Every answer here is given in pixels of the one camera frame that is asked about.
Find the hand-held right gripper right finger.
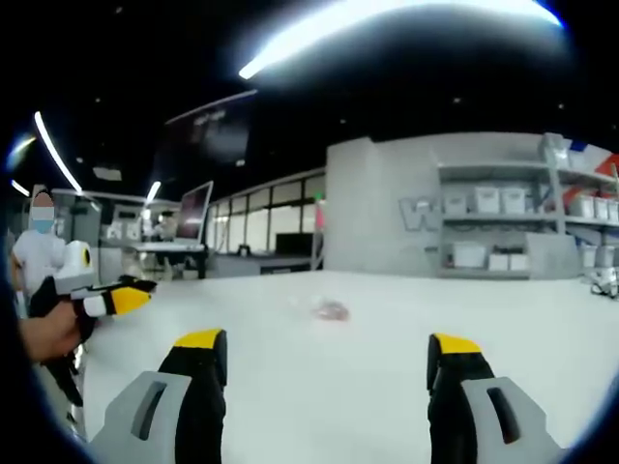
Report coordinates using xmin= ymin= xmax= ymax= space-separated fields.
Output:
xmin=425 ymin=332 xmax=567 ymax=464

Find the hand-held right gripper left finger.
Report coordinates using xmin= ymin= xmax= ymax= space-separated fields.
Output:
xmin=89 ymin=328 xmax=228 ymax=464

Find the clear resealable bag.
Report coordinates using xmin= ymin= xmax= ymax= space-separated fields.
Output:
xmin=289 ymin=294 xmax=352 ymax=323

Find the person's left hand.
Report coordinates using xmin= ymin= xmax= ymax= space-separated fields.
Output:
xmin=18 ymin=301 xmax=97 ymax=363

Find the white desk with black legs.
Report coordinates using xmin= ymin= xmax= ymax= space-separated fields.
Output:
xmin=130 ymin=241 xmax=212 ymax=282

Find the monitor with purple screen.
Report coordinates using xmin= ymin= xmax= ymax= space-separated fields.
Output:
xmin=174 ymin=180 xmax=216 ymax=246

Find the black flat screen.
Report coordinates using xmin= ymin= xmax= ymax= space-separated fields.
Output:
xmin=275 ymin=231 xmax=316 ymax=255

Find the dark hanging screen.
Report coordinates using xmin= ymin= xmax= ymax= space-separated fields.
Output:
xmin=157 ymin=88 xmax=258 ymax=169

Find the spare white gripper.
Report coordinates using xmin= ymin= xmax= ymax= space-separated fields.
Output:
xmin=589 ymin=268 xmax=619 ymax=299

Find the group of white storage bins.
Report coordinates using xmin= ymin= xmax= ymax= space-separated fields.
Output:
xmin=444 ymin=186 xmax=619 ymax=273

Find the grey shelf unit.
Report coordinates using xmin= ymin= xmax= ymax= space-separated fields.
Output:
xmin=436 ymin=133 xmax=619 ymax=282

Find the long ceiling light strip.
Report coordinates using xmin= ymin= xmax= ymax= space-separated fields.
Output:
xmin=238 ymin=0 xmax=563 ymax=81

